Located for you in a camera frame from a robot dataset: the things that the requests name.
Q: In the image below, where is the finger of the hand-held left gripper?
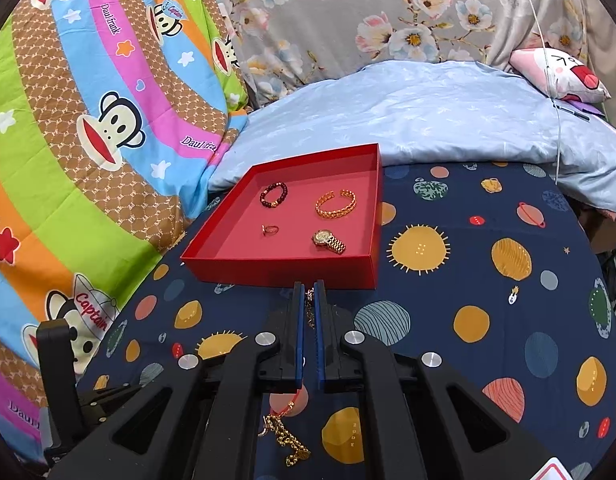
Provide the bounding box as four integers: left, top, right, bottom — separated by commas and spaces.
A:
35, 321, 144, 466

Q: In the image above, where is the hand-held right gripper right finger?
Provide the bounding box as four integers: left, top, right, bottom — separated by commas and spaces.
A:
313, 280, 571, 480

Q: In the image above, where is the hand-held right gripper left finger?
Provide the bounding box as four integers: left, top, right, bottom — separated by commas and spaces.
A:
50, 281, 306, 480

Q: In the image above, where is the gold wristwatch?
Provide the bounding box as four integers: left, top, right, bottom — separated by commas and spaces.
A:
312, 229, 347, 256

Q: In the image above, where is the gold chain bracelet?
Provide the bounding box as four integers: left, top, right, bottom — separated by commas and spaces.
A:
258, 287, 319, 467

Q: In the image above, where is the red shallow box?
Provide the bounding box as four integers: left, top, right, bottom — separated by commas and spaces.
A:
180, 143, 383, 291

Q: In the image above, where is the gold cuff bracelet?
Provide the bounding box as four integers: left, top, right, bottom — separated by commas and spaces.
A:
315, 189, 359, 219

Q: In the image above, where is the dark bead bracelet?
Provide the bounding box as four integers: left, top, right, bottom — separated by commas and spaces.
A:
259, 182, 291, 209

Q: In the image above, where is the navy planet printed sheet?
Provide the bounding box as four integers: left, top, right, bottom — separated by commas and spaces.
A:
75, 160, 616, 480

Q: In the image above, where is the light blue quilt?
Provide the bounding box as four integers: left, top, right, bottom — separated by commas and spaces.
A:
208, 60, 616, 216

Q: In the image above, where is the white red-edged card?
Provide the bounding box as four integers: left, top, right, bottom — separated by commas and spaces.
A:
530, 456, 574, 480

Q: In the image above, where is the cartoon monkey printed blanket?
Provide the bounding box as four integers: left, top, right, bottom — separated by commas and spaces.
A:
0, 0, 249, 461

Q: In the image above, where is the grey floral bedding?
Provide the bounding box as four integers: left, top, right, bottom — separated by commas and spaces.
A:
203, 0, 608, 106

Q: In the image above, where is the pink plush pillow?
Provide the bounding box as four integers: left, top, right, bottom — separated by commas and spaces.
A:
508, 47, 612, 103

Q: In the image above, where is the purple flat object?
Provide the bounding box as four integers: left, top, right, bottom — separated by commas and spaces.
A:
562, 100, 606, 121

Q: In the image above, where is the thin white cable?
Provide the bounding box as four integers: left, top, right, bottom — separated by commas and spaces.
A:
510, 0, 561, 183

